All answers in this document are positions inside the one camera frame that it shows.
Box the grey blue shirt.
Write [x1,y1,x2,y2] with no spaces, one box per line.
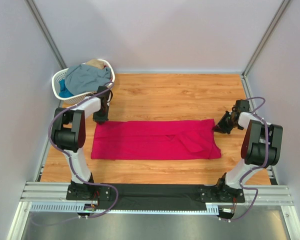
[64,64,112,96]

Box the aluminium corner post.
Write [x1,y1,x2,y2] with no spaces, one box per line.
[25,0,67,69]
[241,0,291,78]

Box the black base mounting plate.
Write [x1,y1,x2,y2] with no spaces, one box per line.
[66,182,246,211]

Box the right aluminium corner post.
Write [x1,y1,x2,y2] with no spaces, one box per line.
[241,0,291,78]

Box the red t shirt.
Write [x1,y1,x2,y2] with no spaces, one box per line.
[90,119,222,161]

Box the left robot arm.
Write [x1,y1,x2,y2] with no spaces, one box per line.
[48,86,113,201]

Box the purple cable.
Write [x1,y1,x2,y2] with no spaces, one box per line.
[239,96,272,223]
[47,81,120,218]

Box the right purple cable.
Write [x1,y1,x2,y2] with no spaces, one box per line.
[239,96,272,223]

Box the slotted grey cable duct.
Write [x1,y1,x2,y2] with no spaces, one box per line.
[30,202,235,215]

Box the beige garment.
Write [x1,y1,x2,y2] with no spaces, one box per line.
[85,58,106,70]

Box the left aluminium corner post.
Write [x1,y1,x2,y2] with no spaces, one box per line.
[25,0,67,69]

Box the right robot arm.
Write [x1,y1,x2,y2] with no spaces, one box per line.
[213,99,283,201]

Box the bright blue garment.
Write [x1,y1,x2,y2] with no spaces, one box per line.
[58,79,74,98]

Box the aluminium frame rail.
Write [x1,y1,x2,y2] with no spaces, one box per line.
[7,102,71,240]

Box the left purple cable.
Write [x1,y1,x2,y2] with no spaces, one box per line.
[47,81,120,218]

